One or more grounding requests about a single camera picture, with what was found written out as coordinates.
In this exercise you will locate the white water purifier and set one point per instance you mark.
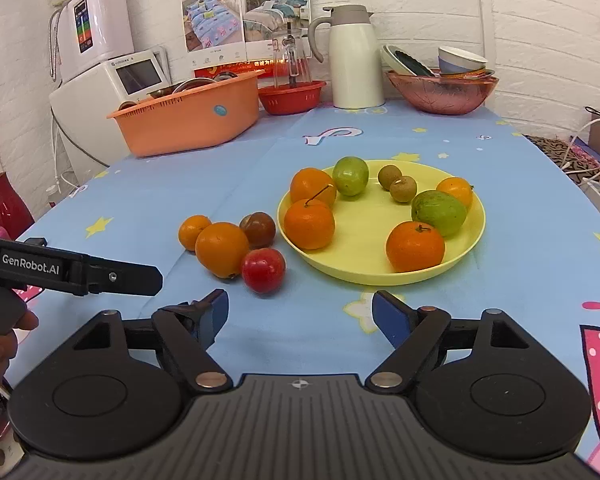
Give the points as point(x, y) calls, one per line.
point(97, 25)

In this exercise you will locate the orange mandarin with stem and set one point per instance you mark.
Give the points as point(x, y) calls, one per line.
point(309, 225)

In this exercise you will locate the green mango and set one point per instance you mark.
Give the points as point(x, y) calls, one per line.
point(439, 214)

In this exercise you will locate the stacked green white plates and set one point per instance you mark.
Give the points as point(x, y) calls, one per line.
point(405, 62)

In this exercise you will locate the deep orange mandarin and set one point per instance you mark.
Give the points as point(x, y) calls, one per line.
point(415, 249)

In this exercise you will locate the large orange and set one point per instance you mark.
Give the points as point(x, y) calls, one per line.
point(222, 250)

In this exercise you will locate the orange plastic basket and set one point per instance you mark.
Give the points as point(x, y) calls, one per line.
point(190, 125)

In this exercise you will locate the round green fruit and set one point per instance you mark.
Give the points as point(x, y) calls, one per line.
point(350, 176)

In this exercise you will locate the small orange kumquat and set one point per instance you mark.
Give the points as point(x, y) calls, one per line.
point(456, 191)

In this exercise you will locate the steel dish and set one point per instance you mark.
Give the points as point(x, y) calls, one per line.
point(195, 86)

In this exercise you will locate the red plastic basket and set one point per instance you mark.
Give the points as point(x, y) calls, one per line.
point(290, 97)

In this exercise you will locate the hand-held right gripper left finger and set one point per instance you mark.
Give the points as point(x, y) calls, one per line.
point(217, 310)

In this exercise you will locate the stacked white blue bowls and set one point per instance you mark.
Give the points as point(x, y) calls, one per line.
point(460, 60)

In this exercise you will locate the white thermos jug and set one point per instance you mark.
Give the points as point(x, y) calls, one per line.
point(355, 60)

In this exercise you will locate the red chair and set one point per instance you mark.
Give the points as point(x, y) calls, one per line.
point(5, 205)

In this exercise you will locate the red cherry tomato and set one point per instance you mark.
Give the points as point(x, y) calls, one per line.
point(263, 270)

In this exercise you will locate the wall poster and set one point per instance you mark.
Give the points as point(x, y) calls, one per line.
point(215, 15)

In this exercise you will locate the white appliance with screen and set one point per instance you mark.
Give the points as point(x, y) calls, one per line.
point(85, 110)

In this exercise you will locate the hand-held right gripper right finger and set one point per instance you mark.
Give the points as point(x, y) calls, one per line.
point(385, 317)

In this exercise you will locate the yellow plastic plate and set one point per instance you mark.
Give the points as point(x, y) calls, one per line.
point(365, 240)

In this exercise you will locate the dark red jujube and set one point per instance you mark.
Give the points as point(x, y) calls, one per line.
point(259, 229)

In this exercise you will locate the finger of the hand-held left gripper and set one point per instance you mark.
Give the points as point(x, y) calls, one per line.
point(125, 276)

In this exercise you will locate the small orange mandarin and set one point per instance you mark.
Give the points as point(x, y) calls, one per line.
point(192, 232)

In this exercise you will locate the brown longan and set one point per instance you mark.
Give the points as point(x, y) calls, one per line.
point(403, 190)
point(388, 175)

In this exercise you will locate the patterned dark cloth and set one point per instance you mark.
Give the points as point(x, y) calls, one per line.
point(550, 152)

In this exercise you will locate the blue printed tablecloth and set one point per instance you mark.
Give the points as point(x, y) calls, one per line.
point(260, 150)

